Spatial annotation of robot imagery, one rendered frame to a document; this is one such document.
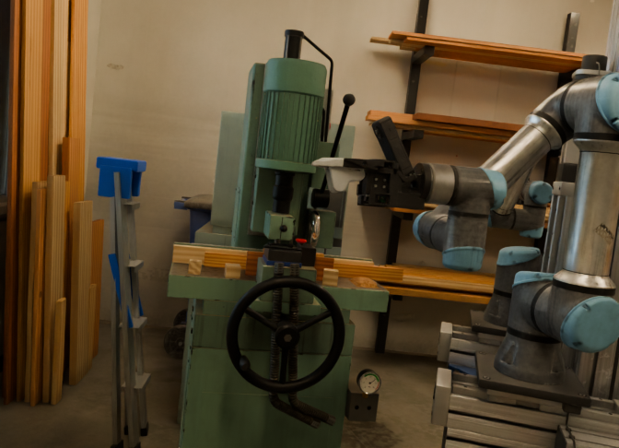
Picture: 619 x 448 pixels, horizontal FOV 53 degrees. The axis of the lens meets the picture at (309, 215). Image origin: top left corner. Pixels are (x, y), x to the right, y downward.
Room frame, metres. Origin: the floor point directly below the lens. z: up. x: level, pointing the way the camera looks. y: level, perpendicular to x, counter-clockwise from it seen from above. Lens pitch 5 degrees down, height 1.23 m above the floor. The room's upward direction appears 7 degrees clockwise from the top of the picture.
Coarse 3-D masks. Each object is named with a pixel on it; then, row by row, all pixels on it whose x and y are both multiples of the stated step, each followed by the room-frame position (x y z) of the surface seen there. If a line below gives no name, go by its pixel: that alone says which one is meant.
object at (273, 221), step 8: (272, 216) 1.74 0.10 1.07; (280, 216) 1.74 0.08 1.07; (288, 216) 1.76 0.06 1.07; (264, 224) 1.85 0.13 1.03; (272, 224) 1.74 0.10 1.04; (280, 224) 1.74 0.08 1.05; (288, 224) 1.75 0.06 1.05; (264, 232) 1.83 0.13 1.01; (272, 232) 1.74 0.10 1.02; (280, 232) 1.74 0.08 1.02; (288, 232) 1.75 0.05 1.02; (280, 240) 1.75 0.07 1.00; (288, 240) 1.75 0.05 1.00
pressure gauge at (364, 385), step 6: (360, 372) 1.63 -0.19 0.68; (366, 372) 1.61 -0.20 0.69; (372, 372) 1.62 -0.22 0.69; (360, 378) 1.61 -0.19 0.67; (366, 378) 1.62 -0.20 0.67; (372, 378) 1.62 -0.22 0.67; (378, 378) 1.62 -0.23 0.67; (360, 384) 1.61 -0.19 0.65; (366, 384) 1.62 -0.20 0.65; (372, 384) 1.62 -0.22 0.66; (378, 384) 1.62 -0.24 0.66; (366, 390) 1.62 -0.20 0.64; (372, 390) 1.62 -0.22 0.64; (366, 396) 1.64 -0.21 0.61
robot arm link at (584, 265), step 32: (576, 96) 1.23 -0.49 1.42; (608, 96) 1.15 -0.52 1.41; (576, 128) 1.22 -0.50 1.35; (608, 128) 1.16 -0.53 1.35; (608, 160) 1.18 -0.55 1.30; (576, 192) 1.21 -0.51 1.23; (608, 192) 1.17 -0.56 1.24; (576, 224) 1.20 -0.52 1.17; (608, 224) 1.18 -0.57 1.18; (576, 256) 1.19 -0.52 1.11; (608, 256) 1.18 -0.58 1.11; (576, 288) 1.17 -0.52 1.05; (608, 288) 1.17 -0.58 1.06; (544, 320) 1.23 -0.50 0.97; (576, 320) 1.14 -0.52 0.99; (608, 320) 1.16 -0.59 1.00
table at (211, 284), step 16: (176, 272) 1.61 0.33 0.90; (208, 272) 1.66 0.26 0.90; (224, 272) 1.69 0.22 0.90; (240, 272) 1.72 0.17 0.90; (176, 288) 1.58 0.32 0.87; (192, 288) 1.59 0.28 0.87; (208, 288) 1.60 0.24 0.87; (224, 288) 1.60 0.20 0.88; (240, 288) 1.61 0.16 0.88; (336, 288) 1.66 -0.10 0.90; (352, 288) 1.67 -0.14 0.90; (368, 288) 1.70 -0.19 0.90; (256, 304) 1.53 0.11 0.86; (272, 304) 1.53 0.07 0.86; (288, 304) 1.54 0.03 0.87; (304, 304) 1.55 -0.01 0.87; (320, 304) 1.65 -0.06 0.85; (352, 304) 1.67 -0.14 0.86; (368, 304) 1.68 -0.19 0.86; (384, 304) 1.69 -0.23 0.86
